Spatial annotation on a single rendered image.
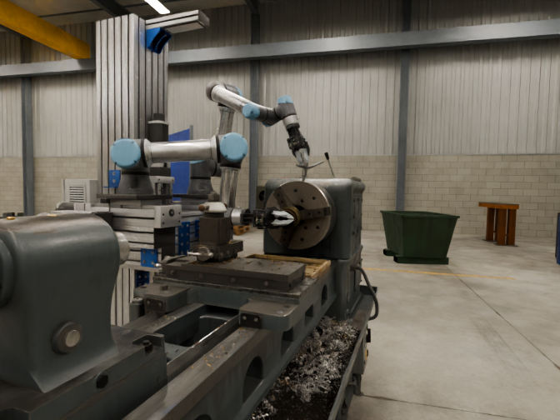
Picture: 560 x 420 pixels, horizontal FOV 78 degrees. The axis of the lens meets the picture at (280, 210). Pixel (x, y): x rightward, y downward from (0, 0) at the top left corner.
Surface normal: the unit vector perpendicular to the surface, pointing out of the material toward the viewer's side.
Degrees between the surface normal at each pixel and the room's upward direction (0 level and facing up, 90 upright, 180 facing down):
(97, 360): 47
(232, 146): 89
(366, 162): 90
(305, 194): 90
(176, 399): 0
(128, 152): 91
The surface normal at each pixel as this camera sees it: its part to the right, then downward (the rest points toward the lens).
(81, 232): 0.74, -0.60
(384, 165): -0.23, 0.04
